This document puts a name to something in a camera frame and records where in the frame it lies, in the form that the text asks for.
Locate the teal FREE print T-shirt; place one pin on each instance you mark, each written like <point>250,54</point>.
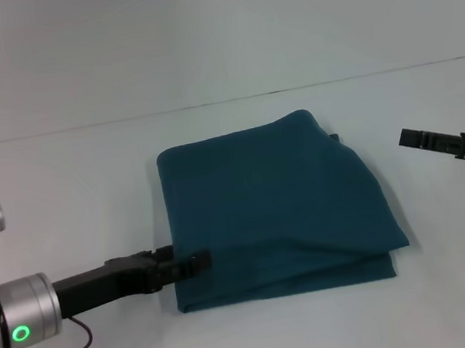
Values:
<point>271,211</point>

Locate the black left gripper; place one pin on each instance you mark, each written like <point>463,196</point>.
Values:
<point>106,283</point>

